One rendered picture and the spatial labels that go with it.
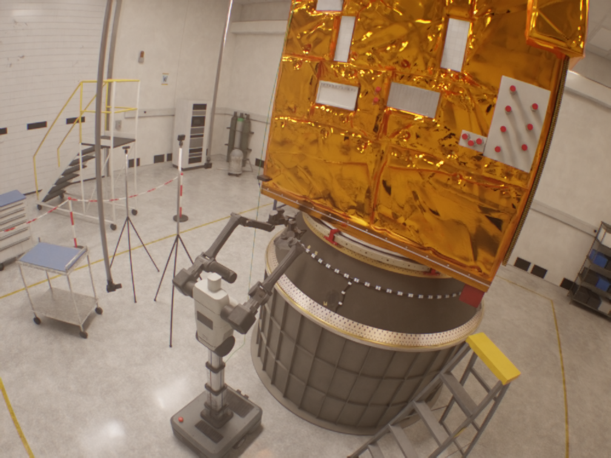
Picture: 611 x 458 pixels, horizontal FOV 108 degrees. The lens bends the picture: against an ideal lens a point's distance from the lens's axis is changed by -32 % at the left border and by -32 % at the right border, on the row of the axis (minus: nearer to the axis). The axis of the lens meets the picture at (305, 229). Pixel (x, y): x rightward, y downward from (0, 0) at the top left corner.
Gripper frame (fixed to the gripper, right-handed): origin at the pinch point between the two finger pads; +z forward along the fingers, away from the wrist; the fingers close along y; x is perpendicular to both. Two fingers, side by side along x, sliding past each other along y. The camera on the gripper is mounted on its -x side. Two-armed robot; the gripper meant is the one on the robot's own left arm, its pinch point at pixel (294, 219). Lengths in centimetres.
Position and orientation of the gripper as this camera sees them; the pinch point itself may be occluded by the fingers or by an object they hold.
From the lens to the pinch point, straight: 256.8
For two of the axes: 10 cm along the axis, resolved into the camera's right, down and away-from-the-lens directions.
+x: -0.1, 8.8, 4.7
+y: -3.5, -4.4, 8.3
